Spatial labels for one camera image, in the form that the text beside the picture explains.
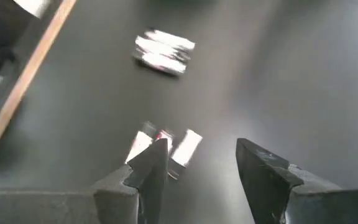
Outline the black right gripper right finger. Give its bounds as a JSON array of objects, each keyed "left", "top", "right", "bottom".
[{"left": 235, "top": 138, "right": 358, "bottom": 224}]

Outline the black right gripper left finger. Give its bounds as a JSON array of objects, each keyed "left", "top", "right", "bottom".
[{"left": 0, "top": 138, "right": 170, "bottom": 224}]

